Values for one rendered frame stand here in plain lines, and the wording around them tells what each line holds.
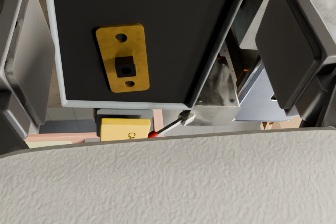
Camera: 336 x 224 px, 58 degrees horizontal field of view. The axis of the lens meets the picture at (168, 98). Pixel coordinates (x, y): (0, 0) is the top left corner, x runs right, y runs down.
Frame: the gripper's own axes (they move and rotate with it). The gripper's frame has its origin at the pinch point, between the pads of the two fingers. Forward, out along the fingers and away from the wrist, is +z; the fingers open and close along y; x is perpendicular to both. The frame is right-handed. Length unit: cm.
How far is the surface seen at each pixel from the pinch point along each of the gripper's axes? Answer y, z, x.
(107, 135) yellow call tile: -5.2, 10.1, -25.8
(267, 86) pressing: 24, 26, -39
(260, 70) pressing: 21.3, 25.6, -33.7
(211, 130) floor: 63, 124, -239
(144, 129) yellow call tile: -0.6, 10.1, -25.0
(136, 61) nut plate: -1.0, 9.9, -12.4
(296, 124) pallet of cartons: 122, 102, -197
